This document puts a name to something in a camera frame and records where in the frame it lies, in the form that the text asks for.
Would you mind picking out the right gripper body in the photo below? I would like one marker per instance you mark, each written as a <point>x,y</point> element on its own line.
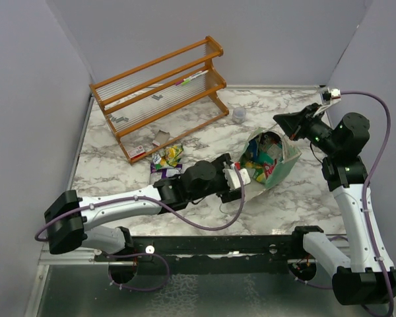
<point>315,128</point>

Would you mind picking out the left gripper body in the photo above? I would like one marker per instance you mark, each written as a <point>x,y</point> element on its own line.
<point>222,188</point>

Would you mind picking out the white green paper bag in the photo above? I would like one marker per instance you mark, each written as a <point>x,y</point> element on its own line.
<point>291,154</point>

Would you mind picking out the yellow green snack packet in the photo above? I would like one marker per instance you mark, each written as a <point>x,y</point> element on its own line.
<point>168,157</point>

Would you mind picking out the teal snack packet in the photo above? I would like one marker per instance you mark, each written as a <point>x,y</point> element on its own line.
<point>266,148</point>

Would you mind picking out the yellow green Fox's candy bag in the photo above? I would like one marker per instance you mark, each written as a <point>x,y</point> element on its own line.
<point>260,172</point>

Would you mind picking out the purple snack packet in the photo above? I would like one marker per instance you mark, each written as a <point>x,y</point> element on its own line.
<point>156,175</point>

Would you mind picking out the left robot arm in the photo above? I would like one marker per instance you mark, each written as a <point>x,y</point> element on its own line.
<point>73,221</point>

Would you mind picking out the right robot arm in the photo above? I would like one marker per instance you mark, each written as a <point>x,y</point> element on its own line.
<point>367,275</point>

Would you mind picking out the small clear plastic cup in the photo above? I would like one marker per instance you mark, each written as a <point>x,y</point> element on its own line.
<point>239,115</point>

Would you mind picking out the open small cardboard box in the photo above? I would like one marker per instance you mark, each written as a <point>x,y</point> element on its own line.
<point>161,138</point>

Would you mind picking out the red white staple box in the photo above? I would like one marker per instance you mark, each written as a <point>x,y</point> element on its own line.
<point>136,152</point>

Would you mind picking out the purple capped marker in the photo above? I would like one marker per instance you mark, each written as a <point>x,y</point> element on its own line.
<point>188,79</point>

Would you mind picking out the orange wooden two-tier rack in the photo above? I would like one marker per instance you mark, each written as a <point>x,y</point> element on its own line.
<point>136,98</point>

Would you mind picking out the grey staple strip lower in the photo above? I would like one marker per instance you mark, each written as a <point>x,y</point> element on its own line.
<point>118,119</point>

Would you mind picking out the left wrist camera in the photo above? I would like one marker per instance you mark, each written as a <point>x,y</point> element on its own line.
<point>236,176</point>

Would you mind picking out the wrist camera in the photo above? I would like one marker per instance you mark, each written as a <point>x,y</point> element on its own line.
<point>329,96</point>
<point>236,176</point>

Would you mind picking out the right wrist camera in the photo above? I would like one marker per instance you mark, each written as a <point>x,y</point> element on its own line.
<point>329,96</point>

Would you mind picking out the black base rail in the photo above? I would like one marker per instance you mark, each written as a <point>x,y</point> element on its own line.
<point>202,255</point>

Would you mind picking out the aluminium frame rail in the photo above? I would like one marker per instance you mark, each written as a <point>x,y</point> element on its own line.
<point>81,256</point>

